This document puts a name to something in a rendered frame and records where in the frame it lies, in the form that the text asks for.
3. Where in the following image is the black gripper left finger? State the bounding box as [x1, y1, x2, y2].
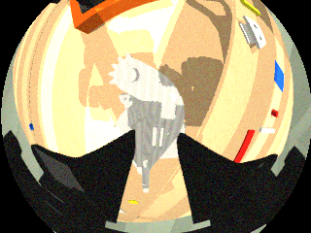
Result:
[31, 129, 136, 224]

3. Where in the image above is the blue flat rectangular plate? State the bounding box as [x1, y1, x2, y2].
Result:
[273, 59, 284, 92]

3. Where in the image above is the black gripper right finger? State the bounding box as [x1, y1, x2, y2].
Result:
[176, 132, 279, 224]

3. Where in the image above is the red flat bar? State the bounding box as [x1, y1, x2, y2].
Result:
[233, 129, 256, 163]

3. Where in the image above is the yellow rectangular block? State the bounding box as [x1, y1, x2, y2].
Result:
[240, 0, 260, 16]

